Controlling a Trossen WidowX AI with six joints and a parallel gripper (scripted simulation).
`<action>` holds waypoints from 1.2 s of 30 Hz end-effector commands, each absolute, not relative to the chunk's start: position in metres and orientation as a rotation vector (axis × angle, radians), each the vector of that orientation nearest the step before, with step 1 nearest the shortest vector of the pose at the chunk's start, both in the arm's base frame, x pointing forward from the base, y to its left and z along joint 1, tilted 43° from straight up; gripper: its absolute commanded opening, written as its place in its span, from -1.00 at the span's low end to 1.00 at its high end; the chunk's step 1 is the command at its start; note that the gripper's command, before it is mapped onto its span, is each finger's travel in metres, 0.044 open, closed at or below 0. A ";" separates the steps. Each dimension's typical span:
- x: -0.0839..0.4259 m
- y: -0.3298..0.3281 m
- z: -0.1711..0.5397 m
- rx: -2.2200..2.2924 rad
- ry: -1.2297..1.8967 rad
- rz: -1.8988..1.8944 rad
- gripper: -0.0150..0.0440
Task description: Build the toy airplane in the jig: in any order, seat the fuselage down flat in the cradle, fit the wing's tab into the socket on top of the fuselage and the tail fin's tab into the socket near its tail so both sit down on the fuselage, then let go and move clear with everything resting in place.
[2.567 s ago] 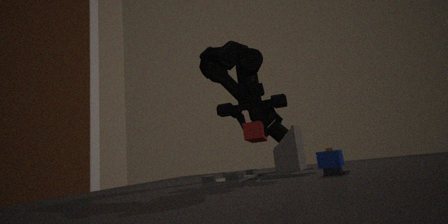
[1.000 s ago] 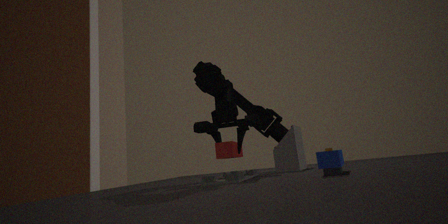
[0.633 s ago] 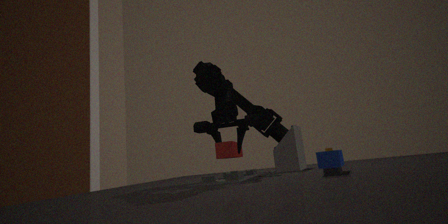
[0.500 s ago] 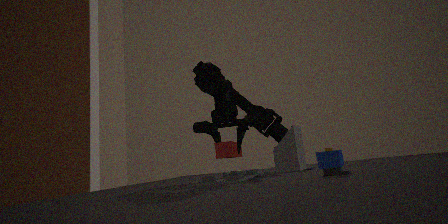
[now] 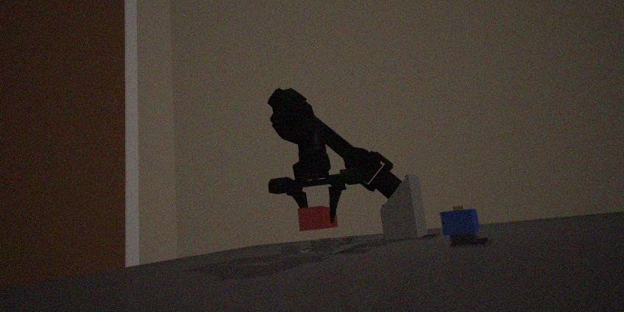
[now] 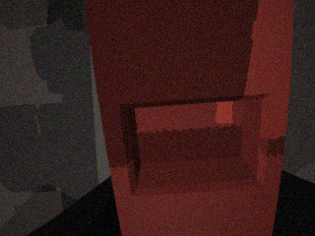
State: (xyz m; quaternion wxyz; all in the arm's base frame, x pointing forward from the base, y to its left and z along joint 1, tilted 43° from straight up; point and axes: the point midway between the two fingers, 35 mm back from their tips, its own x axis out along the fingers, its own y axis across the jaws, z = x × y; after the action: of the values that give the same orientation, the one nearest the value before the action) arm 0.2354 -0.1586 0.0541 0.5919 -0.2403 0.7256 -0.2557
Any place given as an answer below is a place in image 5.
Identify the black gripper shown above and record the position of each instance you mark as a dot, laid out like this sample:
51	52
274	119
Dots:
337	181

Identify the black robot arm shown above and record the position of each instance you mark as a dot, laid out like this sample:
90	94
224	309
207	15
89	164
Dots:
293	120

